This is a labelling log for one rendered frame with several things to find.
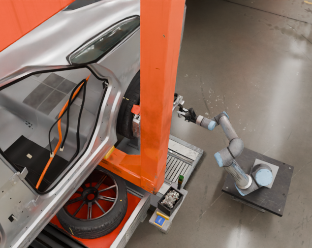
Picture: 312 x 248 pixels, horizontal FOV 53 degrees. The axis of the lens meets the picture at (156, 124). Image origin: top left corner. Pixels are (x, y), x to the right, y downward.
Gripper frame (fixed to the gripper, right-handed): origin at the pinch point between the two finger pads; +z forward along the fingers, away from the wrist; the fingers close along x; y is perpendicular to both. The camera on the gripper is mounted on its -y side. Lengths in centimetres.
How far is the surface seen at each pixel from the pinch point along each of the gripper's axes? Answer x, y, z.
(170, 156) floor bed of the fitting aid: -4, 77, 2
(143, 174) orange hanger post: -76, 5, -6
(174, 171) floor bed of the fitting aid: -19, 77, -13
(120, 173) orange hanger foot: -76, 24, 18
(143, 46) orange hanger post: -76, -124, -5
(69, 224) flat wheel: -134, 33, 31
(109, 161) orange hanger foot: -75, 15, 29
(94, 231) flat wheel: -127, 37, 11
